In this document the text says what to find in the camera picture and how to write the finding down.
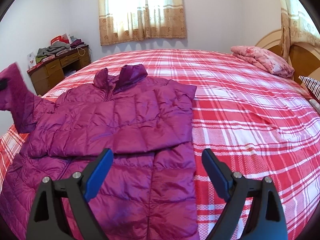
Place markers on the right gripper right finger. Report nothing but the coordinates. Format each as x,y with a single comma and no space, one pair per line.
266,219

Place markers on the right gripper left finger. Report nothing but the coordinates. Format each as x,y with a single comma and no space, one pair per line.
47,219

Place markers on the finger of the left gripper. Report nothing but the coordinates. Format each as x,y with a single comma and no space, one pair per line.
3,83

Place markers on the purple puffer jacket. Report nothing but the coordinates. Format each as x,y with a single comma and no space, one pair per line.
145,121

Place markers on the grey clothes pile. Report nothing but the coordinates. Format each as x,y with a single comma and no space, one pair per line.
53,49

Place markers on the purple folded clothes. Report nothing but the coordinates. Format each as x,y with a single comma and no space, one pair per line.
76,43

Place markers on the white card on desk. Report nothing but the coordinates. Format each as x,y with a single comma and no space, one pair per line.
31,60

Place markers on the wooden desk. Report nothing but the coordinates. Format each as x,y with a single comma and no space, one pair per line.
46,75

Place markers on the red box on desk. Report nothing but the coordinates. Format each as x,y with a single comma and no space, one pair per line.
60,38

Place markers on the red plaid bed sheet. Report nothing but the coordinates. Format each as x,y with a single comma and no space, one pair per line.
257,123

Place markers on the striped black white cloth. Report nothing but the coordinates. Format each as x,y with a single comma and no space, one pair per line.
312,85

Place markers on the beige window curtain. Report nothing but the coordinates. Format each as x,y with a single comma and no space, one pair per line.
123,21

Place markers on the pink floral pillow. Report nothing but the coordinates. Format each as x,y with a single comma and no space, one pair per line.
264,59

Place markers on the wooden headboard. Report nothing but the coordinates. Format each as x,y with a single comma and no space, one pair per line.
303,57

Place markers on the beige side curtain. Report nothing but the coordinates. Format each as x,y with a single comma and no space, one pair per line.
296,27

